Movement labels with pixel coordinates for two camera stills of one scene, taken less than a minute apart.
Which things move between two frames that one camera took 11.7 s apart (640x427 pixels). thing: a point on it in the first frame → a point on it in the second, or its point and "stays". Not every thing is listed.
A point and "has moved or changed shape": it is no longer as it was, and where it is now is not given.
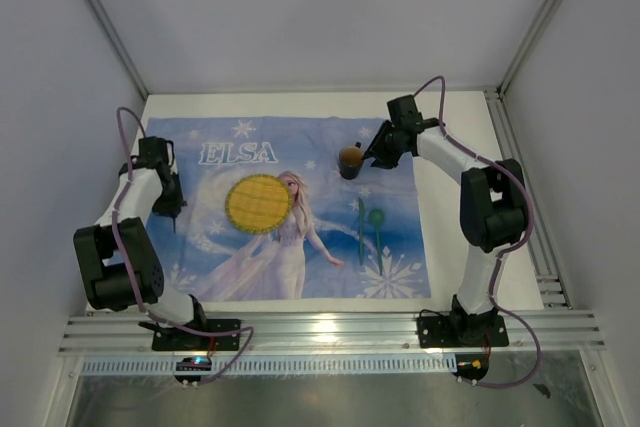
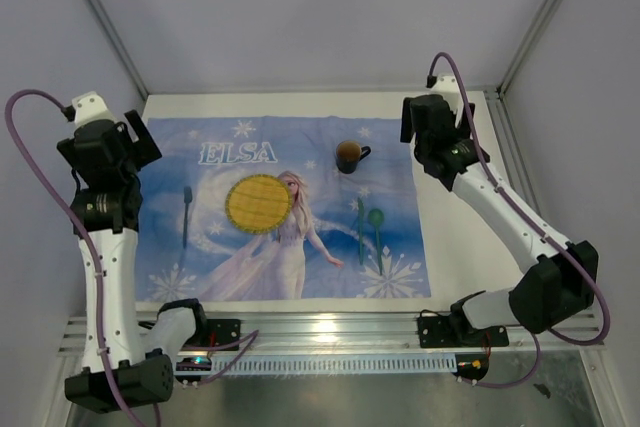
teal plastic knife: (361, 212) stays
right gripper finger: (379, 139) → (407, 128)
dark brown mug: (350, 161) has moved or changed shape
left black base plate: (171, 339) stays
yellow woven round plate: (259, 203) stays
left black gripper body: (171, 200) → (131, 173)
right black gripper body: (391, 152) → (464, 130)
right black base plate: (461, 331) stays
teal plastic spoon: (376, 217) stays
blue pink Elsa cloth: (354, 230) stays
